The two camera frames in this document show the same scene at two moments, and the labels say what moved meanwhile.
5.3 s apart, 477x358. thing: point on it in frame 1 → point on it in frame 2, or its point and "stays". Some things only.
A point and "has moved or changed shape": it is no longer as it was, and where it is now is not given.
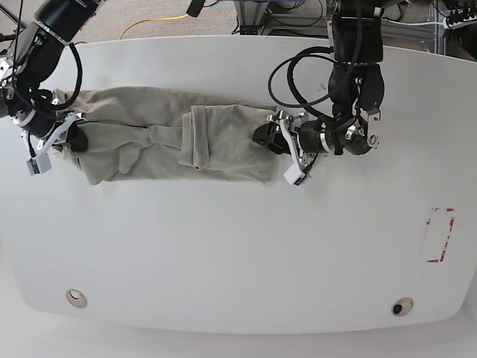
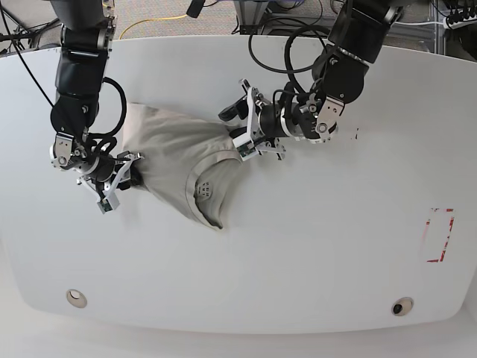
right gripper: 312,137 → 270,118
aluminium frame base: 249,14 stays
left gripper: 42,125 → 105,169
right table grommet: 402,306 stays
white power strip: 460,24 stays
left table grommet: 76,298 stays
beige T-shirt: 136,133 has moved or changed shape
